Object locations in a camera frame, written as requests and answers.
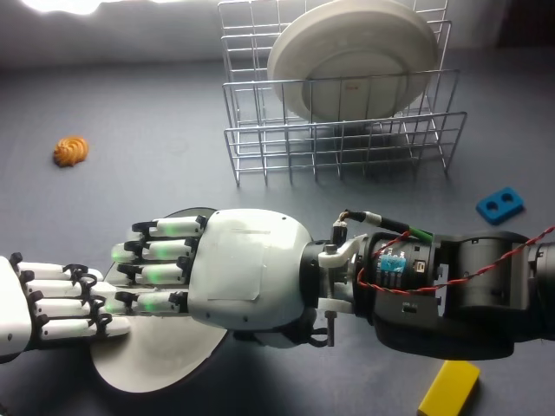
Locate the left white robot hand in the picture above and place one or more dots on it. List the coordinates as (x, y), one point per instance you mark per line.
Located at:
(56, 299)

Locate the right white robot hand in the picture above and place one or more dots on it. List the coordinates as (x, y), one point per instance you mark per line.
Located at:
(243, 268)

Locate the white round plate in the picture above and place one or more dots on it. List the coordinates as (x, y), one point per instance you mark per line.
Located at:
(347, 56)
(152, 359)

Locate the orange swirl cookie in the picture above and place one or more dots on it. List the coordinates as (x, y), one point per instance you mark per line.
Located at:
(71, 151)

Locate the yellow rectangular block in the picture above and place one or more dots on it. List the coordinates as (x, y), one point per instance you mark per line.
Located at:
(448, 390)

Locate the blue block with two holes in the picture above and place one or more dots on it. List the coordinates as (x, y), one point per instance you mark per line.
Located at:
(498, 208)

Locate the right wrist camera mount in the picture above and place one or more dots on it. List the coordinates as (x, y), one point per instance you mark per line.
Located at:
(336, 255)

